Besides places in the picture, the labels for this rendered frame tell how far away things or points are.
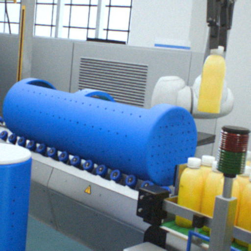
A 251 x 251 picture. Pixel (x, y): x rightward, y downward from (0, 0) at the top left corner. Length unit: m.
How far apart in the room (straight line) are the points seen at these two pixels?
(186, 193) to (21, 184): 0.52
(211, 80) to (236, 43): 3.08
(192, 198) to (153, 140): 0.25
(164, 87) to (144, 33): 2.45
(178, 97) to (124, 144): 0.72
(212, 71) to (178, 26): 3.03
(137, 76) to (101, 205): 1.92
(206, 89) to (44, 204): 0.91
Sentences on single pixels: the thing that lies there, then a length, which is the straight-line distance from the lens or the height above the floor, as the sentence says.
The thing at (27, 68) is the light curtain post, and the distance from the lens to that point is 2.89.
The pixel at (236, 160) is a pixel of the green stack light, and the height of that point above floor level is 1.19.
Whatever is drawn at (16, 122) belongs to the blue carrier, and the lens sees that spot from 2.12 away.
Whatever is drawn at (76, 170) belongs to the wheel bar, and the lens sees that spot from 1.86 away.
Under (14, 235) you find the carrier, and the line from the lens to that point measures 1.60.
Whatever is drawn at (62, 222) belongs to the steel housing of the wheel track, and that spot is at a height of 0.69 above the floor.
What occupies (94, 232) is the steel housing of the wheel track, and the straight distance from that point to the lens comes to 1.84.
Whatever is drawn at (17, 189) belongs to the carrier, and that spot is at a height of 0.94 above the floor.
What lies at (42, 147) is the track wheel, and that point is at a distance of 2.03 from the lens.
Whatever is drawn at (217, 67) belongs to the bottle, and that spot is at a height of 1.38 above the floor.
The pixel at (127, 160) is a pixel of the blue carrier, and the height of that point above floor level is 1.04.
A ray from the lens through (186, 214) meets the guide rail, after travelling 1.39.
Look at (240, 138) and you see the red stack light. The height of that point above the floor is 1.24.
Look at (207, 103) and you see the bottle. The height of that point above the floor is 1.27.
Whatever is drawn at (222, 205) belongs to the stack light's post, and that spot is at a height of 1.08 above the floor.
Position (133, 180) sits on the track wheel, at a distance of 1.64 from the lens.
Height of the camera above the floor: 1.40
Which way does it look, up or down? 9 degrees down
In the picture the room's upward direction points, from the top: 6 degrees clockwise
